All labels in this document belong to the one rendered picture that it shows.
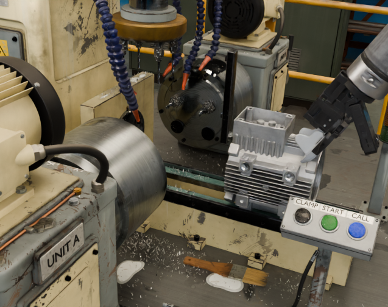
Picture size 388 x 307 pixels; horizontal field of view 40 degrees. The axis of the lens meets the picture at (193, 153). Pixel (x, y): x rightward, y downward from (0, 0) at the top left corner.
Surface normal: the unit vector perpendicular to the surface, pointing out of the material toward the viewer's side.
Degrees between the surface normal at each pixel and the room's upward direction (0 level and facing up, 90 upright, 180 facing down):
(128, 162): 47
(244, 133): 90
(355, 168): 0
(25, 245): 0
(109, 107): 90
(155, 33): 90
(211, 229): 90
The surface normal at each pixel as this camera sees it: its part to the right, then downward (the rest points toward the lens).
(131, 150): 0.62, -0.55
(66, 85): 0.91, 0.22
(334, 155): 0.05, -0.90
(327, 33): -0.39, 0.39
